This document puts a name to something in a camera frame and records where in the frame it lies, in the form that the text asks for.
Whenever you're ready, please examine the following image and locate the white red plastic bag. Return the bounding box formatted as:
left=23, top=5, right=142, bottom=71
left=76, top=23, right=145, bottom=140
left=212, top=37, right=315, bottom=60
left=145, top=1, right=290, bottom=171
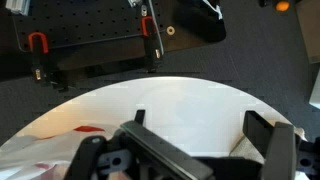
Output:
left=0, top=124, right=117, bottom=180

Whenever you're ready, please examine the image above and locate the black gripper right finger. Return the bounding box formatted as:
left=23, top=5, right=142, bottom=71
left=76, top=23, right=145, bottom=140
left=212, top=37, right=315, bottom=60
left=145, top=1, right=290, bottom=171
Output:
left=243, top=111, right=296, bottom=180

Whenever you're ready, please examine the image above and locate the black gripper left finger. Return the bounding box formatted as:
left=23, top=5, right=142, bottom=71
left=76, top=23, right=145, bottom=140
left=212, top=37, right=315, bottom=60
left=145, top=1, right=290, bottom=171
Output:
left=120, top=110, right=214, bottom=180

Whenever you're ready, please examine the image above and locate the red black clamp left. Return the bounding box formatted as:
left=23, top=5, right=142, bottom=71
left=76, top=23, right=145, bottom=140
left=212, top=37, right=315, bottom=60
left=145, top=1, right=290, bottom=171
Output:
left=28, top=32, right=50, bottom=83

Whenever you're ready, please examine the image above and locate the red black clamp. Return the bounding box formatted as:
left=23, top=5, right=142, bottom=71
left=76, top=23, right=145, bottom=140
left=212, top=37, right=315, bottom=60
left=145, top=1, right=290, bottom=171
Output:
left=28, top=32, right=50, bottom=83
left=141, top=16, right=163, bottom=73

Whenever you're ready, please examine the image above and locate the orange round object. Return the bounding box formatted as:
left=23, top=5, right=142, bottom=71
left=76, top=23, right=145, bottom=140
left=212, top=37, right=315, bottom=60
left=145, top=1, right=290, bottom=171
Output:
left=275, top=0, right=290, bottom=12

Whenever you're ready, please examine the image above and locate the red black clamp right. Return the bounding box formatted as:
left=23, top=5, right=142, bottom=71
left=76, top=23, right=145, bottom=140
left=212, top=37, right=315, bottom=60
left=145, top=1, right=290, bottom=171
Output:
left=141, top=16, right=163, bottom=73

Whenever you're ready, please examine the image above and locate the black perforated breadboard base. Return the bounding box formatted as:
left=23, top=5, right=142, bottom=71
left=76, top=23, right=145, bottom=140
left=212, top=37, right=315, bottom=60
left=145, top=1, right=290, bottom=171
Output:
left=13, top=0, right=226, bottom=51

